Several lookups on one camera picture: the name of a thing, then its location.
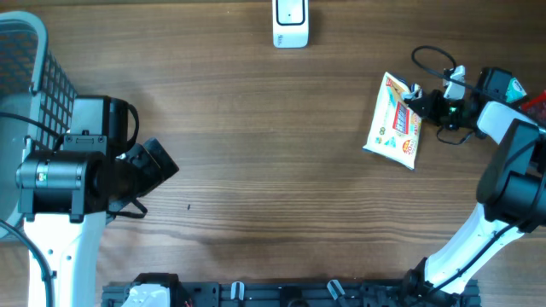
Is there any yellow wet wipes pack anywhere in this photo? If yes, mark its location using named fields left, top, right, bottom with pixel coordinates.
left=363, top=72, right=421, bottom=170

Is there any teal tissue pack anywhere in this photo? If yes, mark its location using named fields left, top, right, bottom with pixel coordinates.
left=506, top=77, right=527, bottom=103

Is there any red candy bag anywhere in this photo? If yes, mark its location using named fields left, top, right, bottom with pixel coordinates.
left=521, top=90, right=546, bottom=125

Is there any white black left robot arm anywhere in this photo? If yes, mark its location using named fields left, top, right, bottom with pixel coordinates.
left=15, top=96, right=179, bottom=306

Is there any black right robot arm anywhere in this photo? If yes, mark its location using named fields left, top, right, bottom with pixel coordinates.
left=398, top=67, right=545, bottom=306

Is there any white barcode scanner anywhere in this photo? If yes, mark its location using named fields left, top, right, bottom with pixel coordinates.
left=271, top=0, right=310, bottom=49

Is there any grey black shopping basket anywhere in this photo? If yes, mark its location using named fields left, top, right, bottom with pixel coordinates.
left=0, top=10, right=80, bottom=242

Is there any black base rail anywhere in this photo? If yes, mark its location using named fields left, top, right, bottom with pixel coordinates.
left=101, top=272, right=482, bottom=307

